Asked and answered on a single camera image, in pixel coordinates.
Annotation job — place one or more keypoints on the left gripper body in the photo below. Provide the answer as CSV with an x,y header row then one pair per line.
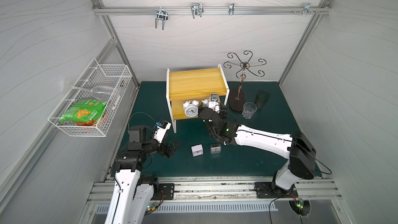
x,y
168,149

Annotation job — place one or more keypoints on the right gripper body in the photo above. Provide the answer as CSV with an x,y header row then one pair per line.
x,y
207,113

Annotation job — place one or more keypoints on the clear square alarm clock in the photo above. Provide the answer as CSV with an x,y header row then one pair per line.
x,y
215,148

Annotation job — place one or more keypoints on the pink square alarm clock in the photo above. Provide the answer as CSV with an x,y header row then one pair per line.
x,y
197,150

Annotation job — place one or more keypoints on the white twin-bell alarm clock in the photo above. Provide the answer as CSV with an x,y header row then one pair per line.
x,y
191,108

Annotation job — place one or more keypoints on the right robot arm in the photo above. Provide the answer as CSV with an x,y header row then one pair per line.
x,y
296,149

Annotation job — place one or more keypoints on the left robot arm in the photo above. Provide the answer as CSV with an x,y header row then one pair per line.
x,y
136,195

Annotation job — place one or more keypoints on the wooden two-tier shelf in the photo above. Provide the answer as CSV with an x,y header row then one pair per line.
x,y
193,85

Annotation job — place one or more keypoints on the clear drinking glass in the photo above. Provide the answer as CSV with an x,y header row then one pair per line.
x,y
249,110

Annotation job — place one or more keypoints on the dark tinted glass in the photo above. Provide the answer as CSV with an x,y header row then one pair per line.
x,y
261,99

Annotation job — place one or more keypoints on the green snack bag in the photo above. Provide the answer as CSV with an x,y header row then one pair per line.
x,y
87,112

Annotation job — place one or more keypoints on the double metal hook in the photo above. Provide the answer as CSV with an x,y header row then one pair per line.
x,y
197,9
161,17

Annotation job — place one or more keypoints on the single metal hook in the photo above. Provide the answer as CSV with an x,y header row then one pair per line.
x,y
231,9

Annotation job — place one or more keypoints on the right metal hook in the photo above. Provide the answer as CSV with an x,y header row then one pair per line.
x,y
307,10

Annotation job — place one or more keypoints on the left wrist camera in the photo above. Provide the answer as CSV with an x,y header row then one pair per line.
x,y
162,127

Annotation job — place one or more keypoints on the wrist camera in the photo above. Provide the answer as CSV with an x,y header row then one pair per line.
x,y
214,102
162,127

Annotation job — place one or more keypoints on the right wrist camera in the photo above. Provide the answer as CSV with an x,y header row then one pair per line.
x,y
214,102

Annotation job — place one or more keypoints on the copper wire cup stand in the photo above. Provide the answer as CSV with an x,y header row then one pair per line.
x,y
237,96

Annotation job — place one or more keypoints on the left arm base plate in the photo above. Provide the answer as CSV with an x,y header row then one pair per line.
x,y
164,192

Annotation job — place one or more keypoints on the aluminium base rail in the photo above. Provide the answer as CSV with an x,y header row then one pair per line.
x,y
202,189

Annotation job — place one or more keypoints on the white vented cable duct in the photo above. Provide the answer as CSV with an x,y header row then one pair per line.
x,y
217,207

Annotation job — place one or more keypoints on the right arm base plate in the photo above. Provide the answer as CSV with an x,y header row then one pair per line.
x,y
265,190

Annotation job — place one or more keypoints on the white wire basket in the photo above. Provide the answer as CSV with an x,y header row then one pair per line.
x,y
113,75

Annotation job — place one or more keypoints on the aluminium top rail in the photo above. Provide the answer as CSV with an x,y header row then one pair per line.
x,y
208,10

